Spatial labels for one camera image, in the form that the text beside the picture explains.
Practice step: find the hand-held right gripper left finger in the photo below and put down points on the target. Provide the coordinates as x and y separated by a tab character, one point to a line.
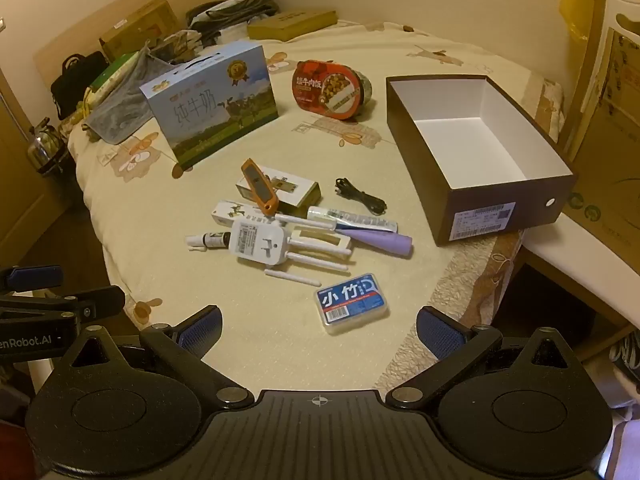
200	330

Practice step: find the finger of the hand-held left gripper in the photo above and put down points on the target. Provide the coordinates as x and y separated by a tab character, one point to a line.
95	301
35	276

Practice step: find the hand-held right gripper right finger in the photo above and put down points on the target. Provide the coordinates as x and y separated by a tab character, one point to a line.
440	332

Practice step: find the blue label plastic case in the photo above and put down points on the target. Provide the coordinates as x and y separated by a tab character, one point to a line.
350	302

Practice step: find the orange utility knife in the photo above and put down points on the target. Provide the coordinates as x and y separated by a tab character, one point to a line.
257	185

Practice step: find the white and gold box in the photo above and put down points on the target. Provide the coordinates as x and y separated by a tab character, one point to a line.
297	191

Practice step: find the brown shoebox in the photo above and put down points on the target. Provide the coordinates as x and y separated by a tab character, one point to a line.
475	140

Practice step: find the small white bottle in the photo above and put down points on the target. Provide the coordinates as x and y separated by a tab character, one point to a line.
212	240

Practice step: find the wooden cabinet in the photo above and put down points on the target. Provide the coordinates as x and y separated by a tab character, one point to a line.
15	185

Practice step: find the metal kettle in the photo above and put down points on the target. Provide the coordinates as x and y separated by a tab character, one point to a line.
45	147

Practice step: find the white chair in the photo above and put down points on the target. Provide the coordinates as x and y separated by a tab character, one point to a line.
575	270

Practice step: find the grey plastic bag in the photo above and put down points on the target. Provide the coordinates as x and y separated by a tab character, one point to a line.
120	110

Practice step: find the black bag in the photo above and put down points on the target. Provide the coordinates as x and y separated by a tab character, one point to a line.
75	82

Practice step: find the green box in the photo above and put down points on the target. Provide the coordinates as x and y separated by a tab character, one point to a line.
112	72

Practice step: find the blue milk carton box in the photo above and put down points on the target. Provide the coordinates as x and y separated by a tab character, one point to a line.
210	105

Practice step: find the large printed cardboard box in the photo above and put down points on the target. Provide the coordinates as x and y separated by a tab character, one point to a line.
615	170

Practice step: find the red instant meal bowl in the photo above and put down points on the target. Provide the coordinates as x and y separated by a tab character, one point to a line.
325	90

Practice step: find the brown cardboard box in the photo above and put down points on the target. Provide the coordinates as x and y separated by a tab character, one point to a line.
140	22

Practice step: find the light wooden headboard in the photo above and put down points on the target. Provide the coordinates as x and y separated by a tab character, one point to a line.
100	5

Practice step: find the olive flat box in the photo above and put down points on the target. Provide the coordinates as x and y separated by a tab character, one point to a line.
290	22

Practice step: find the yellow plastic bag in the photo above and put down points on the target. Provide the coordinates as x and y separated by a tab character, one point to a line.
580	0

